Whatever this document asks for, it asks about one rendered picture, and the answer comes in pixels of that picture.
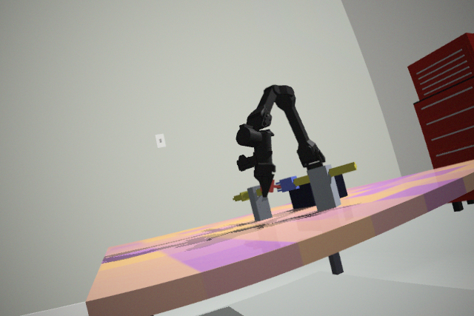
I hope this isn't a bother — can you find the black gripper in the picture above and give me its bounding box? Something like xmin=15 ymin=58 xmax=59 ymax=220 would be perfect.
xmin=254 ymin=148 xmax=276 ymax=198

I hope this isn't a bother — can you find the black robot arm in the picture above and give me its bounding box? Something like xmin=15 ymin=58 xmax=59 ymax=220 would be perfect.
xmin=236 ymin=85 xmax=325 ymax=172

